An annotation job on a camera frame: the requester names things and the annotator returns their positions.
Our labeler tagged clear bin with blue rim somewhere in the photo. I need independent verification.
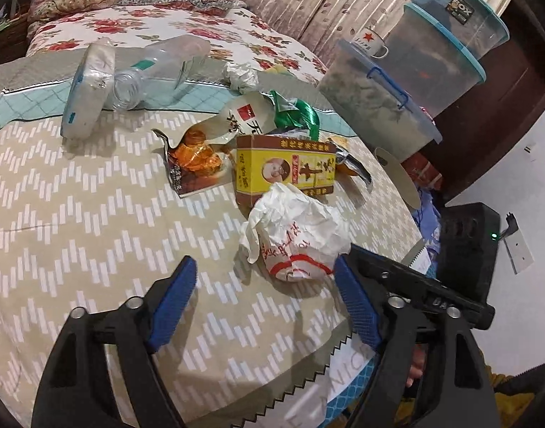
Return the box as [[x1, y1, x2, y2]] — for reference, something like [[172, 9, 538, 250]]
[[386, 2, 486, 117]]

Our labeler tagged white sawtooth-edged paper bag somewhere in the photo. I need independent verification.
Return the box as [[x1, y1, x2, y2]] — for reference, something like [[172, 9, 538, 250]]
[[237, 236, 438, 428]]

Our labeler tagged black power plug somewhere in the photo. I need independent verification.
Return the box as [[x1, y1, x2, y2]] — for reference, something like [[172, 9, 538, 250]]
[[499, 212, 520, 238]]

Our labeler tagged silver foil wrapper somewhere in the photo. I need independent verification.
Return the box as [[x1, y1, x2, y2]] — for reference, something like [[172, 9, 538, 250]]
[[330, 136, 375, 188]]

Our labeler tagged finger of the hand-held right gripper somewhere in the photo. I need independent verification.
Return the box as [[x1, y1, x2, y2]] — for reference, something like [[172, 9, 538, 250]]
[[350, 244, 496, 328]]

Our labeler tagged clear plastic bottle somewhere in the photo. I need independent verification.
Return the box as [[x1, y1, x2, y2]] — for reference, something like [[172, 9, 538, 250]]
[[112, 36, 213, 112]]

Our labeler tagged person's right hand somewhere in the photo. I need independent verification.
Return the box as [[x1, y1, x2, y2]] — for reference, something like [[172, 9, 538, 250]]
[[407, 347, 430, 389]]

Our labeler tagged blue cloth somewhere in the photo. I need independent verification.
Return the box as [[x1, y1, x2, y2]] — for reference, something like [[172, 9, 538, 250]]
[[410, 187, 442, 244]]

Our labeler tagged white wall socket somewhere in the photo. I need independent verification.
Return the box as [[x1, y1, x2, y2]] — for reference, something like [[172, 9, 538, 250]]
[[504, 227, 535, 275]]

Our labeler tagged green foil wrapper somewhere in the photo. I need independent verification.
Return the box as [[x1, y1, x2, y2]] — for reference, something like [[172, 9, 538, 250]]
[[270, 90, 322, 141]]

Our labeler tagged teal quilted blanket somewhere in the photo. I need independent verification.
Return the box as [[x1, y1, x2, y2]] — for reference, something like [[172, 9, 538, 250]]
[[0, 53, 358, 139]]

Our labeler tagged black speaker box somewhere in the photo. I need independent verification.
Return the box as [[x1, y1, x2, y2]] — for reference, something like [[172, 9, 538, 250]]
[[437, 202, 502, 304]]

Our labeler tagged white red snack packet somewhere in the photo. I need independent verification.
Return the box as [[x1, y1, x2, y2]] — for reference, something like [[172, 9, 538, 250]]
[[210, 91, 277, 143]]

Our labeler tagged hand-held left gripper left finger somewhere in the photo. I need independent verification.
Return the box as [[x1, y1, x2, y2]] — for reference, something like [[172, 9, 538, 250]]
[[32, 255, 198, 428]]

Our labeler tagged beige chevron blanket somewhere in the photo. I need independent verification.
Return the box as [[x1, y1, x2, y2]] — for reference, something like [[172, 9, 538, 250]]
[[0, 107, 425, 428]]

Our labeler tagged clear bin with black label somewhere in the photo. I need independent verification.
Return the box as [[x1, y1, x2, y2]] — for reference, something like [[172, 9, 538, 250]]
[[410, 0, 509, 61]]

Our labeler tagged dark wooden cabinet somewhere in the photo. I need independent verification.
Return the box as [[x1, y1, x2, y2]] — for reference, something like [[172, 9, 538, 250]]
[[433, 0, 545, 206]]

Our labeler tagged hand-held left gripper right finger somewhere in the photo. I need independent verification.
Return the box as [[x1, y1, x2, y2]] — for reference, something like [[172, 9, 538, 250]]
[[334, 254, 498, 428]]

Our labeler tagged white enamel mug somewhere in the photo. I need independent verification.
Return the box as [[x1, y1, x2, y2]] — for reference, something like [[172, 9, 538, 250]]
[[353, 28, 389, 58]]

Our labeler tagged orange snack wrapper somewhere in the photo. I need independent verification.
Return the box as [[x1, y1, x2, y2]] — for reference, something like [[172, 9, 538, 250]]
[[151, 127, 237, 198]]

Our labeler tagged floral bedsheet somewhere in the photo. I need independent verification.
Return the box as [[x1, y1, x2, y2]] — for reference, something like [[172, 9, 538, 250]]
[[25, 6, 329, 85]]

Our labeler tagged clear bin with blue handle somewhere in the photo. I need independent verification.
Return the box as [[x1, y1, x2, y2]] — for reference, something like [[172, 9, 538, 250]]
[[319, 39, 443, 161]]

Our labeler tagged yellow brown cardboard box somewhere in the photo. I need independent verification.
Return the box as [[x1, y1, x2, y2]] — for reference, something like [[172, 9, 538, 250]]
[[234, 135, 338, 208]]

